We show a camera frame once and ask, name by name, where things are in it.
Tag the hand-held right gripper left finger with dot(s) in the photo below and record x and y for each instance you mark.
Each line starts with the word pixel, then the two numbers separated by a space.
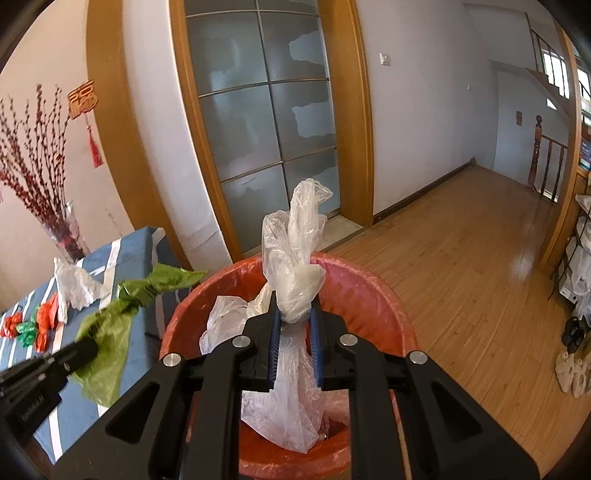
pixel 273 350

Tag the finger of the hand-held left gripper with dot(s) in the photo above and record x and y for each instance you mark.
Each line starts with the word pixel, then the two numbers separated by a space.
pixel 78 355

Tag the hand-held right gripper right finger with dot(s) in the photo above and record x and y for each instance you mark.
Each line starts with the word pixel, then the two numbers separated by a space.
pixel 316 350

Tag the light green plastic bag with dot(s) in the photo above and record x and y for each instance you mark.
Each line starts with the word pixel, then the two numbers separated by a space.
pixel 106 332

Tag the clear plastic bag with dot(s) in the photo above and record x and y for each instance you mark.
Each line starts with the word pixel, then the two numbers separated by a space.
pixel 295 286

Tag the red lined trash bin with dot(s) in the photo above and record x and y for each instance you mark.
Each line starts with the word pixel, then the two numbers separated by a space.
pixel 369 300

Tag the orange plastic bag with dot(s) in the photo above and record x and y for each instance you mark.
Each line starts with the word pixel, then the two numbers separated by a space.
pixel 46 318

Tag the dark green plastic bag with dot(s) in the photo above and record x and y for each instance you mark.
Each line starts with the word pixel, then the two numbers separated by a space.
pixel 27 334

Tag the white plastic bag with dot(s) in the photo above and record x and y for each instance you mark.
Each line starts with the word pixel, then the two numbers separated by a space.
pixel 71 286

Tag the red plastic bag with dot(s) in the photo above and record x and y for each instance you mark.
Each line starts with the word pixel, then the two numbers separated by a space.
pixel 10 323

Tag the blue striped tablecloth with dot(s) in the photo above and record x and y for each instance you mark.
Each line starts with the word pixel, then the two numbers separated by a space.
pixel 124 249

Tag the clear glass vase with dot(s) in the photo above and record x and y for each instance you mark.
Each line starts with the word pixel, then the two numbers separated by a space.
pixel 69 230

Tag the red berry branches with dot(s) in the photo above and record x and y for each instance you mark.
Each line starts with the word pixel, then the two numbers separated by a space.
pixel 32 170

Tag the frosted glass sliding door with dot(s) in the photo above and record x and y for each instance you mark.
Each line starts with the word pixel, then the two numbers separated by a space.
pixel 258 138

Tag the white slipper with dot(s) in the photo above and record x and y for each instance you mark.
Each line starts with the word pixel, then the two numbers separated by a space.
pixel 582 378
pixel 564 371

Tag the red knot tassel ornament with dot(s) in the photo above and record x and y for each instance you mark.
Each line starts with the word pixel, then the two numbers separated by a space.
pixel 83 99

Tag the black shoe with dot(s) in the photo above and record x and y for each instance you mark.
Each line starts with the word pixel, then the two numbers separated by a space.
pixel 575 334

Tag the wooden stair railing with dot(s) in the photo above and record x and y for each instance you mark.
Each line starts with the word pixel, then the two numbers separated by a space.
pixel 537 147

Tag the wooden door frame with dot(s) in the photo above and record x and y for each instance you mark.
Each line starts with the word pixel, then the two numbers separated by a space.
pixel 360 138

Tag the wooden wall panel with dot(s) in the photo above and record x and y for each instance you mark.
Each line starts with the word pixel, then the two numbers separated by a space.
pixel 111 115

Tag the wooden doorway post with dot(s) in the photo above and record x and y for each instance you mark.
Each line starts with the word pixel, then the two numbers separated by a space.
pixel 565 184

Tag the small white wall switch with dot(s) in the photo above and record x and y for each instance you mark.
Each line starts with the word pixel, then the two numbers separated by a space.
pixel 385 58

